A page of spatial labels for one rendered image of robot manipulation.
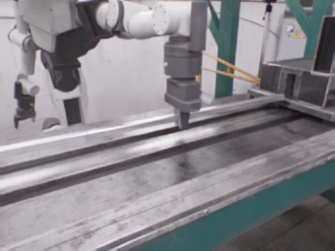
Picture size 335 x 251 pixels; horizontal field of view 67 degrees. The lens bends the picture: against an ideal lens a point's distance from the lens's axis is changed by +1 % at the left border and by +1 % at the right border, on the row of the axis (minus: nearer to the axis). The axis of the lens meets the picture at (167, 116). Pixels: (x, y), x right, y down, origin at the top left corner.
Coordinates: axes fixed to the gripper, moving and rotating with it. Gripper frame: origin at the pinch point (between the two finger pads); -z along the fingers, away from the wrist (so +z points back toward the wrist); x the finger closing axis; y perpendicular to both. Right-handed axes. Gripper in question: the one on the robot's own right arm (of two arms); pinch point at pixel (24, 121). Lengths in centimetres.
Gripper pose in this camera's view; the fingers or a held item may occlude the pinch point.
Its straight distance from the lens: 170.1
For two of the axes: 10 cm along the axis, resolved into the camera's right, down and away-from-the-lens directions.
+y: 8.5, 4.5, -2.7
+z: 3.0, -8.4, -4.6
